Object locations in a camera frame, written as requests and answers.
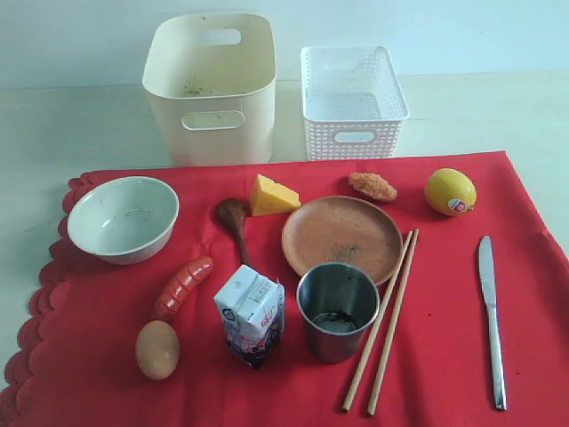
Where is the yellow cheese wedge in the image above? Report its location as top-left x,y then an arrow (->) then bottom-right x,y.
249,174 -> 301,216

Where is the fried breaded nugget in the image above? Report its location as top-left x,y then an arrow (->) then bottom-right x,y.
348,173 -> 397,203

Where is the yellow lemon with sticker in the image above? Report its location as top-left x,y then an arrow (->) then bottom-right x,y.
424,168 -> 477,216

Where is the brown egg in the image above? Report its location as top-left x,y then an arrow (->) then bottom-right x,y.
135,320 -> 180,381

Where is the dark wooden spoon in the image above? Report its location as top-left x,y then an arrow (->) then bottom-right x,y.
216,197 -> 252,267

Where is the brown wooden plate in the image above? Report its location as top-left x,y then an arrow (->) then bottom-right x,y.
282,196 -> 404,285

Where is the small milk carton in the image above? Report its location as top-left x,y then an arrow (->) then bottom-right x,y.
214,264 -> 285,369

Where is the stainless steel cup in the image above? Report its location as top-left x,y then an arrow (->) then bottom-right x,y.
296,262 -> 381,364

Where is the red toy sausage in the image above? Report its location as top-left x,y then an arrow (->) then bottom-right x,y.
151,256 -> 213,322

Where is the white perforated plastic basket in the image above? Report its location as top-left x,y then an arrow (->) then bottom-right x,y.
301,45 -> 409,160

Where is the cream plastic bin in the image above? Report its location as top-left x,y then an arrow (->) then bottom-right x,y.
142,12 -> 276,165

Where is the white ceramic bowl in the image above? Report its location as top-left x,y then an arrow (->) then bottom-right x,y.
67,176 -> 180,265

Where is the red scalloped tablecloth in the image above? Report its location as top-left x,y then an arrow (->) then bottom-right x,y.
1,152 -> 568,426

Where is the wooden chopstick left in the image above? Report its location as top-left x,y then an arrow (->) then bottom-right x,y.
341,230 -> 413,412

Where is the wooden chopstick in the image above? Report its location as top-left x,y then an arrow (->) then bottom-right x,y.
341,230 -> 413,412
366,229 -> 420,416

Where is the stainless steel table knife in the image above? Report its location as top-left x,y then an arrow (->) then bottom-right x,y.
477,236 -> 508,411

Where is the wooden chopstick right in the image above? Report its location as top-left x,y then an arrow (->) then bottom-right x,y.
366,229 -> 420,416

